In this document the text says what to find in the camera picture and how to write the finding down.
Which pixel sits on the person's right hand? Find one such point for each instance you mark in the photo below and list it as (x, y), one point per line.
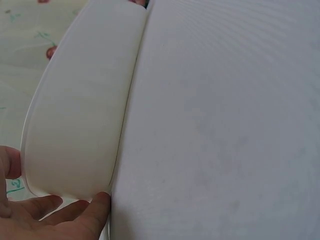
(140, 2)

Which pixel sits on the person's left hand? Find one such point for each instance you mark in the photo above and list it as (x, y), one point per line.
(50, 228)

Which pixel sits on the person's left thumb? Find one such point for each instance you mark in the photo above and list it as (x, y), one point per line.
(13, 163)

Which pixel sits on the person's right fingers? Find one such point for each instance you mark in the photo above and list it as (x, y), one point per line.
(140, 2)

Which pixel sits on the white curved plastic object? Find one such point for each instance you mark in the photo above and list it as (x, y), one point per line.
(75, 100)

